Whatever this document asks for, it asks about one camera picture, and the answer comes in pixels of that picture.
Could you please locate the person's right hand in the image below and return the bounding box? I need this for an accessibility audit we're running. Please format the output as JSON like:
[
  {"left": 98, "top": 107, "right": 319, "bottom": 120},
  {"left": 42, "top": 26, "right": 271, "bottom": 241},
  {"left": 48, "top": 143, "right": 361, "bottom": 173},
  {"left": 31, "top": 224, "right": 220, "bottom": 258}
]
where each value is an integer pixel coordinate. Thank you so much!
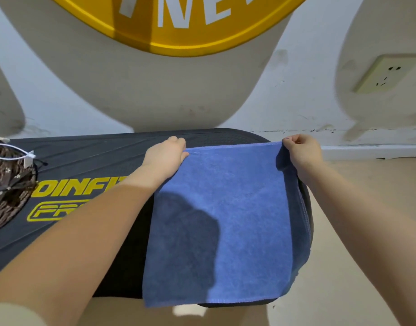
[{"left": 282, "top": 134, "right": 324, "bottom": 185}]

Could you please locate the person's left hand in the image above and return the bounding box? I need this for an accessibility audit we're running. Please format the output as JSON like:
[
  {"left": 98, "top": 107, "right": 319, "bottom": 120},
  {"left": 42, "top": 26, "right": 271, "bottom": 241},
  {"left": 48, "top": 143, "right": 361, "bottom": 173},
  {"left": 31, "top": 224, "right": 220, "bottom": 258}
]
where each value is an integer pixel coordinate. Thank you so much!
[{"left": 142, "top": 136, "right": 190, "bottom": 179}]

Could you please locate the blue microfibre towel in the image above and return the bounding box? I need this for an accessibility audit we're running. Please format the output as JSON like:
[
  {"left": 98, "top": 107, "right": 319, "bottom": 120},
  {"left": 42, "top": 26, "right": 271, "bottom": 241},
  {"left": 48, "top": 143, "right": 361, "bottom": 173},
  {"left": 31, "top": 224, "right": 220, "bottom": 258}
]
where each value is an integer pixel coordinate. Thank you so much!
[{"left": 142, "top": 142, "right": 312, "bottom": 309}]

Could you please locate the person's left forearm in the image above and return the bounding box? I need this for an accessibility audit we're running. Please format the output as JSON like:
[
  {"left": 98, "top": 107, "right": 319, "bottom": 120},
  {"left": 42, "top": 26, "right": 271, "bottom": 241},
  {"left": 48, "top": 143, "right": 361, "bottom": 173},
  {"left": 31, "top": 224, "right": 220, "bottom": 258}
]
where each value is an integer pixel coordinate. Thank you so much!
[{"left": 0, "top": 164, "right": 168, "bottom": 326}]

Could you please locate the person's right forearm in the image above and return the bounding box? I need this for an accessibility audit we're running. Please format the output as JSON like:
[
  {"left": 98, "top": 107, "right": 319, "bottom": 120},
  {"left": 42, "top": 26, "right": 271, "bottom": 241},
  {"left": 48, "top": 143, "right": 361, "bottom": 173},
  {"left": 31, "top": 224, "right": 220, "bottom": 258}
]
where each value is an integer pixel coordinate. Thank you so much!
[{"left": 301, "top": 162, "right": 416, "bottom": 326}]

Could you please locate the white baseboard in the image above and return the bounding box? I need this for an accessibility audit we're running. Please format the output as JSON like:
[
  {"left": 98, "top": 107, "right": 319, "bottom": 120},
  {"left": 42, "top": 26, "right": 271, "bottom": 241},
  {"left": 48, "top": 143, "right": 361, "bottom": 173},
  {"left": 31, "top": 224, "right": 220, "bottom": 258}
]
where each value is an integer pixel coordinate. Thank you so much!
[{"left": 321, "top": 144, "right": 416, "bottom": 162}]

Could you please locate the black padded bench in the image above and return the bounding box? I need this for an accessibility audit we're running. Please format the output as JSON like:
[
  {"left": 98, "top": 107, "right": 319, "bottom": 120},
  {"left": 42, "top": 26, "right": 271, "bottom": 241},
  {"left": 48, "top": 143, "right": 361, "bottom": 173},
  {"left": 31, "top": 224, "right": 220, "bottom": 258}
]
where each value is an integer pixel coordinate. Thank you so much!
[{"left": 0, "top": 128, "right": 314, "bottom": 308}]

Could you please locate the white plastic hanger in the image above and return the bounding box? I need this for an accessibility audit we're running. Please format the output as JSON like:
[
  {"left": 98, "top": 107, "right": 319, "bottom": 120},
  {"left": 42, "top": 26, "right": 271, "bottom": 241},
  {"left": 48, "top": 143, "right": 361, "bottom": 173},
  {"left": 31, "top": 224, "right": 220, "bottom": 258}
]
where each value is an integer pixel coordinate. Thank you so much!
[{"left": 0, "top": 142, "right": 36, "bottom": 167}]

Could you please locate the dark floral fabric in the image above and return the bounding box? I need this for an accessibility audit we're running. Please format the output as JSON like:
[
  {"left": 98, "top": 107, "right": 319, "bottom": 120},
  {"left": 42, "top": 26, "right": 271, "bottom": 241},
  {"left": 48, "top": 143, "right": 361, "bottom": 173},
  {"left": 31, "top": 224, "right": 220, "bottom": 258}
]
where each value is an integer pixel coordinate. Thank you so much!
[{"left": 0, "top": 163, "right": 37, "bottom": 205}]

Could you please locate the brown woven basket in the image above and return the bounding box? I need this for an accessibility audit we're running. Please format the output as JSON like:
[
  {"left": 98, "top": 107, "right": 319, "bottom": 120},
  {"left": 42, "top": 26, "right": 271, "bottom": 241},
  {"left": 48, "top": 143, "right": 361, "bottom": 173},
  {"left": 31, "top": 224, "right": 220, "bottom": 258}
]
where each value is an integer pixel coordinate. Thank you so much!
[{"left": 0, "top": 138, "right": 38, "bottom": 235}]

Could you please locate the white wall socket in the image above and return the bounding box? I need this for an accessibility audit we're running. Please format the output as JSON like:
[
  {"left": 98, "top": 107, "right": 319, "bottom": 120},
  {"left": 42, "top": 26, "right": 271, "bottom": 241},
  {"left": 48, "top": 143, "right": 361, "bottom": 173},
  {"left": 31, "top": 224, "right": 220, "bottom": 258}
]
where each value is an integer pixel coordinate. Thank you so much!
[{"left": 353, "top": 54, "right": 416, "bottom": 95}]

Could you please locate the yellow round wall sign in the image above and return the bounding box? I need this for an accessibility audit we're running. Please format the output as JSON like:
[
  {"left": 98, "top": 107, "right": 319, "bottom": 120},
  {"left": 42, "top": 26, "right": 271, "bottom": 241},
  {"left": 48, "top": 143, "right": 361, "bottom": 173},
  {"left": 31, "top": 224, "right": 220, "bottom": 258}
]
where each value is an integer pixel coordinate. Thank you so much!
[{"left": 48, "top": 0, "right": 310, "bottom": 58}]

